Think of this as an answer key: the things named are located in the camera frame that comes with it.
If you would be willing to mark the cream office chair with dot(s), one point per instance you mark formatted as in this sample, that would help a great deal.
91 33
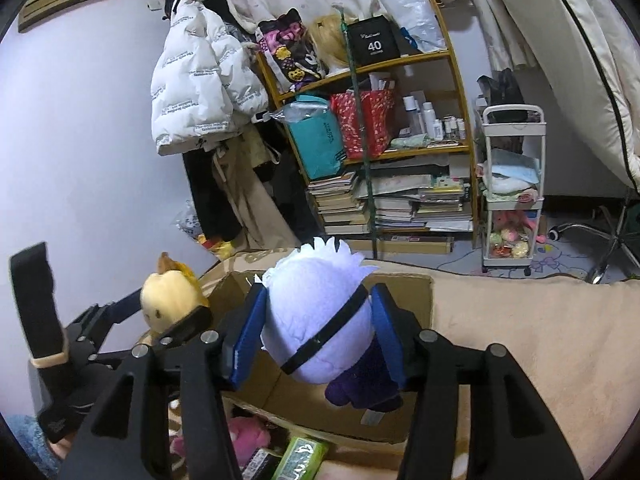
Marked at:
575 50

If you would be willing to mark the dark hanging garment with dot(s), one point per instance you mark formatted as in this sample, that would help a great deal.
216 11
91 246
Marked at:
290 190

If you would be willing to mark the yellow plush duck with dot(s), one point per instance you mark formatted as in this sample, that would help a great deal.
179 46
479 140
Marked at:
165 295

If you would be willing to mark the teal paper bag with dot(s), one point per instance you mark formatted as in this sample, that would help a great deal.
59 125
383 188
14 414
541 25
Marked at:
317 145

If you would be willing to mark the white rolling cart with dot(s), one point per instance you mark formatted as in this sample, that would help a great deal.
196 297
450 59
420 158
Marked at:
537 180

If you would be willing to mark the clear plastic bag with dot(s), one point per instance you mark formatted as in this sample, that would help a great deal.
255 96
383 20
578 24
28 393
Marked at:
412 10

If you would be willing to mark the patterned plastic bag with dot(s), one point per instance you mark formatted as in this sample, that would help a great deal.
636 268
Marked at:
190 222

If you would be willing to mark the green packet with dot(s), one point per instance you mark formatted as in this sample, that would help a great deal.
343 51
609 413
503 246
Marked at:
300 457

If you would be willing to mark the blond wig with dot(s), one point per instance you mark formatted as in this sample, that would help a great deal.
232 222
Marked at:
325 42

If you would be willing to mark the long flat carton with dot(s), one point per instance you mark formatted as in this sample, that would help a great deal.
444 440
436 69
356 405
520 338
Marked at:
415 245

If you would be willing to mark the cardboard box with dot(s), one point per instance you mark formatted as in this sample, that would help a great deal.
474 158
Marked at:
310 410

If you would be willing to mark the blue denim cloth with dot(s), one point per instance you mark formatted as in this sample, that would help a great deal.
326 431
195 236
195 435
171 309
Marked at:
32 445

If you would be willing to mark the green pole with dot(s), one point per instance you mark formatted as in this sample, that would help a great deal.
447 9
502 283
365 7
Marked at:
356 100

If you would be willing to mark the group of white cosmetic bottles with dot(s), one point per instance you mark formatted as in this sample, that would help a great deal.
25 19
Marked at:
430 115

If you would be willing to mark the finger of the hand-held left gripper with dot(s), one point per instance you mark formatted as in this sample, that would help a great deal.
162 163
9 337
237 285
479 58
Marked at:
115 310
185 322

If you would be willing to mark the red gift bag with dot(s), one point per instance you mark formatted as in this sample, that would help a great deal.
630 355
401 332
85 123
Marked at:
350 130

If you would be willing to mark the pink plush toy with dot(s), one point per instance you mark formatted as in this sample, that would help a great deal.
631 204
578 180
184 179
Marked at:
247 432

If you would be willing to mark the small black carton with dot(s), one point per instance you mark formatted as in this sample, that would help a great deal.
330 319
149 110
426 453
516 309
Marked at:
262 465

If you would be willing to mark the black square box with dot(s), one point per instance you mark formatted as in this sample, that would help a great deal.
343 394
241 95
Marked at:
374 42

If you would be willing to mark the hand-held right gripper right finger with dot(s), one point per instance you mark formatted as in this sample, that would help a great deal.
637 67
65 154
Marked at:
389 325

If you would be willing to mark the printed tote bag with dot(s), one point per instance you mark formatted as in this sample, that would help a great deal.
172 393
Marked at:
290 50

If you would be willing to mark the black coat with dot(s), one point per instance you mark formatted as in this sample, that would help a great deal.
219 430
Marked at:
205 195

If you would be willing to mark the yellow floor toy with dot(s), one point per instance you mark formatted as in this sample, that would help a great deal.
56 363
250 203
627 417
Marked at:
220 247

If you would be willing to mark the black bag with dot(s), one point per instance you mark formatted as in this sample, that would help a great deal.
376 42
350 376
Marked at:
505 95

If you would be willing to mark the beige coat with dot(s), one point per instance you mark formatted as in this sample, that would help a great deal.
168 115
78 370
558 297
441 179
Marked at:
255 210

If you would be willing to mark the beige floral blanket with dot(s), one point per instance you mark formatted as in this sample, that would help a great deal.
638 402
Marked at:
525 350

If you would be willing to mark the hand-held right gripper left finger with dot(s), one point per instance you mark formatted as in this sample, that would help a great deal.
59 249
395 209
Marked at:
247 332

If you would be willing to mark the pile of small plush toys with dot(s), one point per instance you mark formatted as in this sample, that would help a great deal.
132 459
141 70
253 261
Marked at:
510 240

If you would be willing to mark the wooden shelf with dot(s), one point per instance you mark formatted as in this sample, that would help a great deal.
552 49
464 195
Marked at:
460 110

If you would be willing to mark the white-haired plush doll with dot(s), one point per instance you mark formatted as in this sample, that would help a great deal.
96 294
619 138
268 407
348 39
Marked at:
315 310

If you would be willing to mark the light blue folded towel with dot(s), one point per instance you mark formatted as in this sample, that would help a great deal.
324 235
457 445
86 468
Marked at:
515 172

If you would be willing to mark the pile of books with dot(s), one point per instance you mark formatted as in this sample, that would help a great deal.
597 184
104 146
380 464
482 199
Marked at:
400 202

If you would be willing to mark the white puffer jacket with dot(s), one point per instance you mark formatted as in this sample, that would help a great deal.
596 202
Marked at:
195 70

